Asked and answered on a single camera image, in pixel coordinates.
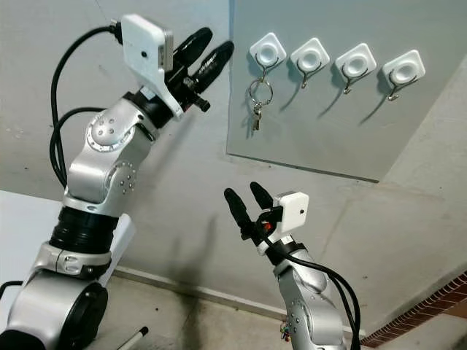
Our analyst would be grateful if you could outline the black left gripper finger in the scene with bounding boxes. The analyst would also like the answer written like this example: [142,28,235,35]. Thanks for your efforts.
[187,40,236,91]
[172,27,215,68]

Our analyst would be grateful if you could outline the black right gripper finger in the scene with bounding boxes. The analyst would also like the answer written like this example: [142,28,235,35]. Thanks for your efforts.
[249,181,279,217]
[223,187,256,237]

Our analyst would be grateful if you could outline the small colourful packet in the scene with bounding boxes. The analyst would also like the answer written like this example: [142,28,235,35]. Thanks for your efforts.
[277,321,293,343]

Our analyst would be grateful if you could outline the white table leg black foot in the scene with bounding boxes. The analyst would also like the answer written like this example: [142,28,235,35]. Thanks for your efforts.
[123,327,150,350]

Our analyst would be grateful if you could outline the white plastic folding table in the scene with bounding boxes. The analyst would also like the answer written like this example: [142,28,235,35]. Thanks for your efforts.
[0,190,138,287]

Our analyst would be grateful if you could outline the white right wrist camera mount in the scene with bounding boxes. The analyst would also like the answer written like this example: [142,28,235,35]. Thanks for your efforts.
[258,191,309,257]

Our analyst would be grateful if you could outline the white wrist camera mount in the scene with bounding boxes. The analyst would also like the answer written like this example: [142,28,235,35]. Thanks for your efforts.
[258,191,309,257]
[120,13,185,119]

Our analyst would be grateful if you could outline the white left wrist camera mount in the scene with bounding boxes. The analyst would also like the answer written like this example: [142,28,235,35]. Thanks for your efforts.
[120,13,185,119]

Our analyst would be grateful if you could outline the white square wall hook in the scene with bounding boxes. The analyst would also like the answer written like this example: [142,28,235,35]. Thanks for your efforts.
[334,43,379,96]
[381,49,427,102]
[248,31,288,78]
[290,37,331,90]

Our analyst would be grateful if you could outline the keys on large ring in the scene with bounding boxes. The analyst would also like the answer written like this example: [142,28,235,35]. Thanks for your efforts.
[246,76,273,133]

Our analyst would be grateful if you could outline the grey wall panel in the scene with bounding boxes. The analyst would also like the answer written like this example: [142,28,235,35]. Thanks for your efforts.
[226,0,457,183]

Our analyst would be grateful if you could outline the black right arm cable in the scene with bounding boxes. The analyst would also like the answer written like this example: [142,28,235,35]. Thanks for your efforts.
[265,232,363,350]

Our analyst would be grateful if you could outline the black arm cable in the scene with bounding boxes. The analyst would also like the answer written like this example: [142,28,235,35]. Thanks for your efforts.
[50,22,123,158]
[50,106,107,187]
[265,232,363,350]

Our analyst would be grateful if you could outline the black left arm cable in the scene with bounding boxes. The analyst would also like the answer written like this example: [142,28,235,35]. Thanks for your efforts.
[50,22,123,158]
[50,106,107,187]

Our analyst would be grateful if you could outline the thick black cable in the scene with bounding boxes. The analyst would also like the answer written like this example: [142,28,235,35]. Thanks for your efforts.
[0,280,25,294]

